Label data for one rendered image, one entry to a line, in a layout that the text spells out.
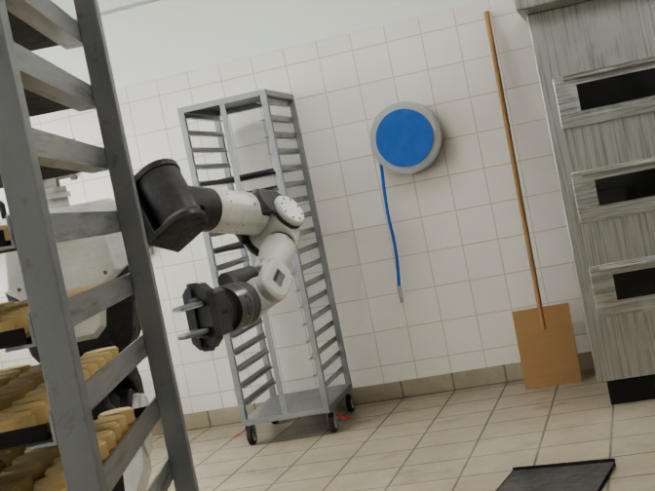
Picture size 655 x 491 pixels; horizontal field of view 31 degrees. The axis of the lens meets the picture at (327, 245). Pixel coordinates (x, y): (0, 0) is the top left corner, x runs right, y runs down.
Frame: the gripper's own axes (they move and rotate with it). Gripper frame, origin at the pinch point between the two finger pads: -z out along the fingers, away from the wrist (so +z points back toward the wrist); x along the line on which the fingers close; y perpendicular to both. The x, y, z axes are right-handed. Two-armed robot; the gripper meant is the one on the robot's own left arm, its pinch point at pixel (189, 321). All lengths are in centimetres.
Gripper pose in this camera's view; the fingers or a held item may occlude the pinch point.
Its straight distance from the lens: 209.5
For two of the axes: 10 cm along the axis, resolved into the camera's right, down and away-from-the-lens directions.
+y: 8.6, -1.5, -4.8
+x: -2.0, -9.8, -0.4
